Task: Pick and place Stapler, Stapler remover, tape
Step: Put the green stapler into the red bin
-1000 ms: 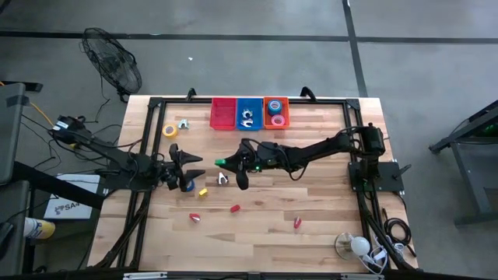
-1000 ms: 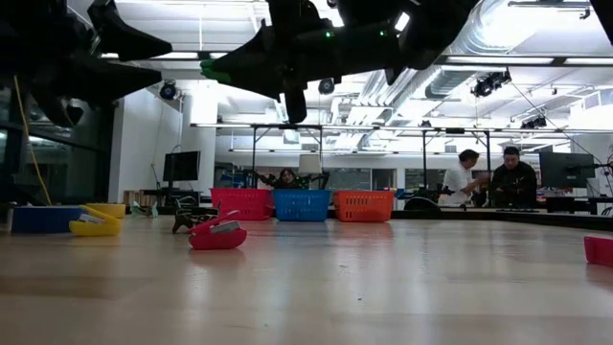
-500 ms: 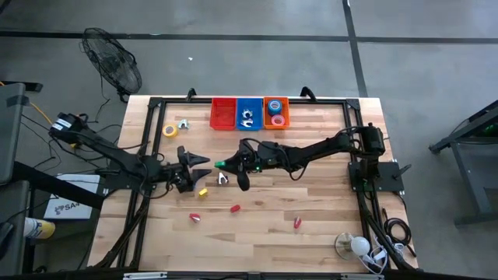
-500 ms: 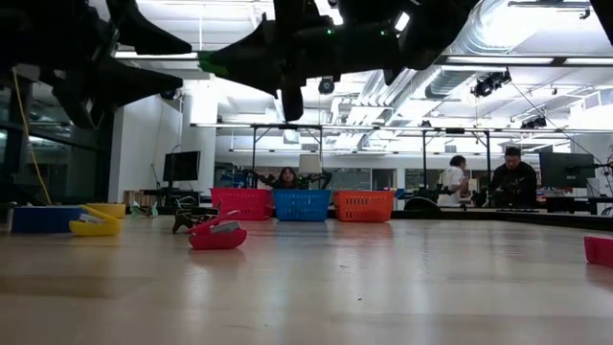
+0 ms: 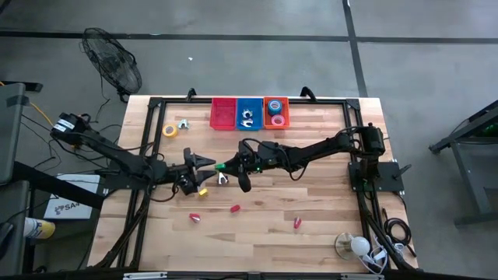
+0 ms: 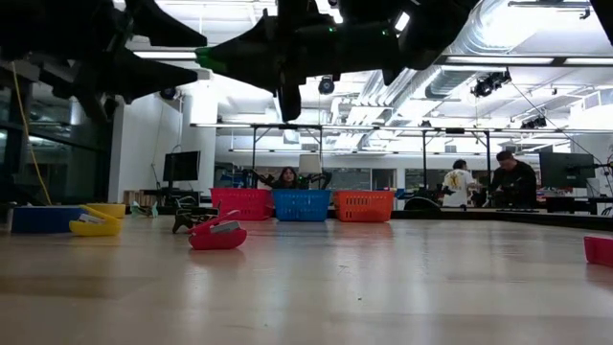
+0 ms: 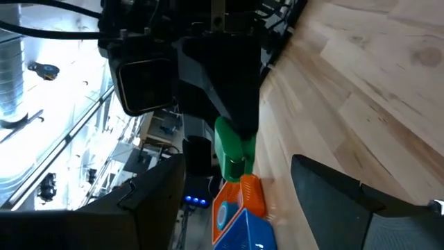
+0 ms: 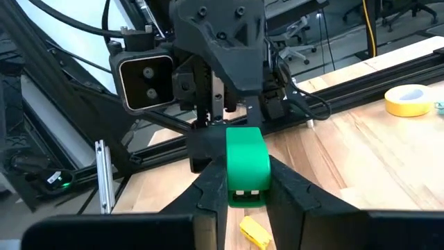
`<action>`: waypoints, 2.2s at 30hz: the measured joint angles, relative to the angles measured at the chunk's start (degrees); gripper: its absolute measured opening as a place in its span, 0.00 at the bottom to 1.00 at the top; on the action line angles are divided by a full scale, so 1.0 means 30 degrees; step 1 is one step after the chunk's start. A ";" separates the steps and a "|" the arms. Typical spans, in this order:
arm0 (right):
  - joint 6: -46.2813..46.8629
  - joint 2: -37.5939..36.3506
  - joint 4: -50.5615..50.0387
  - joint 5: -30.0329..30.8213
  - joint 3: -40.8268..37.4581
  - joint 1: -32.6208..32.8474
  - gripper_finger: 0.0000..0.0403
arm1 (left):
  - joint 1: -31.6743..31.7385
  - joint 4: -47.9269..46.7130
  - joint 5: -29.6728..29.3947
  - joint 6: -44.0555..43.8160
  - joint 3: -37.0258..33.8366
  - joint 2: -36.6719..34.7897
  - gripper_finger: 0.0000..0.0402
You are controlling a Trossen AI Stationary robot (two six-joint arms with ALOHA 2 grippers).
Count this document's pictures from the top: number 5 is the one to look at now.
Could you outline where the yellow floor cable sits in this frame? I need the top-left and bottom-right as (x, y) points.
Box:
(0, 80), (55, 128)

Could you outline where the black floor fan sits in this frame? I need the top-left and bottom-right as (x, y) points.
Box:
(79, 26), (143, 103)

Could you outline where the black diagonal beam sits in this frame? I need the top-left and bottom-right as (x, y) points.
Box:
(13, 161), (106, 211)

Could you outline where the table lamp with white bulb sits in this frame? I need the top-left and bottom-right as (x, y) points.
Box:
(335, 232), (372, 262)

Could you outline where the grey plastic cart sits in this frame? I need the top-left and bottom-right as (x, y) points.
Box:
(0, 82), (31, 278)

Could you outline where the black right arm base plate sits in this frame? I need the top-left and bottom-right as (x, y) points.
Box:
(349, 161), (412, 192)

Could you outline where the coiled black cable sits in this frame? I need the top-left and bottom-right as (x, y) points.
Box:
(383, 208), (417, 257)

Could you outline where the orange plastic basket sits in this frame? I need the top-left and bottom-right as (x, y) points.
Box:
(263, 96), (291, 130)

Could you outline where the black aluminium table frame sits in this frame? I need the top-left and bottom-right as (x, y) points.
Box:
(89, 95), (420, 280)

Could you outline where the white lamp cable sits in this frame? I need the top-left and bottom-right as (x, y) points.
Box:
(357, 233), (405, 273)

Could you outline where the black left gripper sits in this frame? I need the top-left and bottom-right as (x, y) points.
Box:
(167, 146), (218, 197)

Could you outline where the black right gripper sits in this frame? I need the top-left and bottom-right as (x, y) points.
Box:
(224, 140), (273, 194)

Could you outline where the grey metal table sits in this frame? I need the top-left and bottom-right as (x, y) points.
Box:
(428, 99), (498, 229)

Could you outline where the red plastic basket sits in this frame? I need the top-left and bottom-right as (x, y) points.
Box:
(209, 96), (238, 131)

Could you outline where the silver rail bracket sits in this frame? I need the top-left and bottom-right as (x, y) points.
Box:
(340, 273), (384, 280)
(123, 271), (168, 280)

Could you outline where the black fan cable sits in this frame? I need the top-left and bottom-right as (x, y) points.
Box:
(68, 75), (112, 135)

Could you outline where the white printed box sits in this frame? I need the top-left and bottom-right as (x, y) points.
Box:
(43, 173), (101, 221)

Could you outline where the yellow white spray can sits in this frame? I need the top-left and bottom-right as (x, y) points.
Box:
(23, 216), (56, 240)

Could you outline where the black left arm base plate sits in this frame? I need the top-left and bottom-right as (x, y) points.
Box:
(99, 170), (159, 191)

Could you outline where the blue plastic basket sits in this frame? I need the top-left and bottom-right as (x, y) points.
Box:
(236, 97), (265, 131)

